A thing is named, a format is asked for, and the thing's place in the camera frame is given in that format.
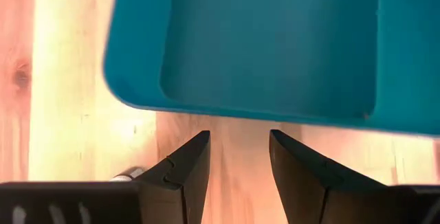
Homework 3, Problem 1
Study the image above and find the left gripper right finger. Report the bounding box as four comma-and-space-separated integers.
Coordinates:
269, 129, 393, 224

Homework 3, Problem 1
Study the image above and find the blue plastic bin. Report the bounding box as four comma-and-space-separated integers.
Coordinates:
102, 0, 440, 137

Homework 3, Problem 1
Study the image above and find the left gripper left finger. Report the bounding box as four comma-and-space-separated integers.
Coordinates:
135, 130, 211, 224

